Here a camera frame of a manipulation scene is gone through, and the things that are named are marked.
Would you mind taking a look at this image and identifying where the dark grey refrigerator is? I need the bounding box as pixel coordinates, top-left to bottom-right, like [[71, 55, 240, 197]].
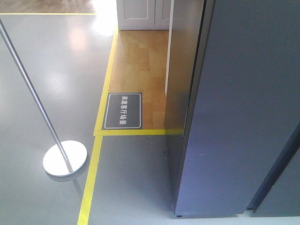
[[165, 0, 300, 218]]

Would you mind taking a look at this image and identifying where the dark floor sign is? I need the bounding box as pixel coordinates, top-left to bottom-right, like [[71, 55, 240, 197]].
[[103, 93, 143, 130]]

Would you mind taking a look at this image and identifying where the silver pole stand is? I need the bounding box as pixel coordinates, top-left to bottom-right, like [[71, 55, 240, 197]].
[[0, 22, 88, 177]]

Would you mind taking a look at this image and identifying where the white cabinet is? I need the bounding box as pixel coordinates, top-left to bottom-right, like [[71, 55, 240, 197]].
[[116, 0, 174, 93]]

